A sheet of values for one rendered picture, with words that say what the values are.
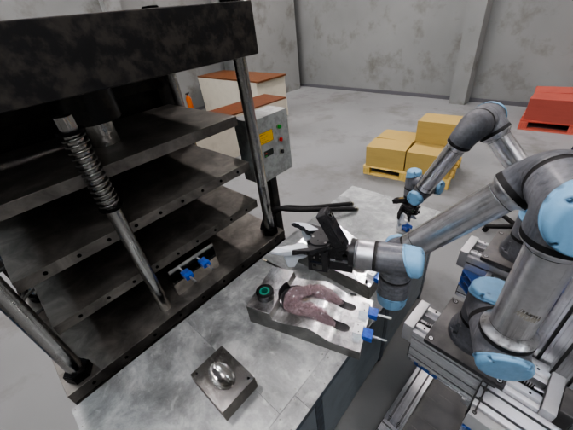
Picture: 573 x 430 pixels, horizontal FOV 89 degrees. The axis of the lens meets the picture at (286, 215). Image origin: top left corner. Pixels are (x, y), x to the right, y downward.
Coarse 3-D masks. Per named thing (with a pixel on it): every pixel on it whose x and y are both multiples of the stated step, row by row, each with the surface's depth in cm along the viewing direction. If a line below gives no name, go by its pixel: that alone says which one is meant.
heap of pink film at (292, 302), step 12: (300, 288) 134; (312, 288) 132; (324, 288) 130; (288, 300) 130; (300, 300) 129; (336, 300) 128; (288, 312) 127; (300, 312) 123; (312, 312) 121; (324, 312) 122
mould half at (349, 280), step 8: (344, 232) 160; (304, 264) 159; (320, 272) 153; (328, 272) 147; (336, 272) 143; (344, 272) 141; (352, 272) 140; (336, 280) 146; (344, 280) 141; (352, 280) 137; (360, 280) 135; (368, 280) 135; (352, 288) 141; (360, 288) 137; (368, 288) 132; (376, 288) 140; (368, 296) 135
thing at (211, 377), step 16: (224, 352) 115; (208, 368) 111; (224, 368) 112; (240, 368) 109; (208, 384) 106; (224, 384) 107; (240, 384) 104; (256, 384) 108; (224, 400) 101; (240, 400) 104; (224, 416) 99
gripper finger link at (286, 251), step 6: (288, 246) 72; (294, 246) 72; (300, 246) 72; (306, 246) 72; (270, 252) 72; (276, 252) 71; (282, 252) 71; (288, 252) 71; (288, 258) 72; (294, 258) 73; (300, 258) 73; (288, 264) 73; (294, 264) 74
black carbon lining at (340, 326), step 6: (282, 288) 136; (288, 288) 138; (282, 294) 136; (282, 300) 133; (282, 306) 130; (342, 306) 129; (348, 306) 129; (354, 306) 128; (336, 324) 122; (342, 324) 122; (342, 330) 119; (348, 330) 119
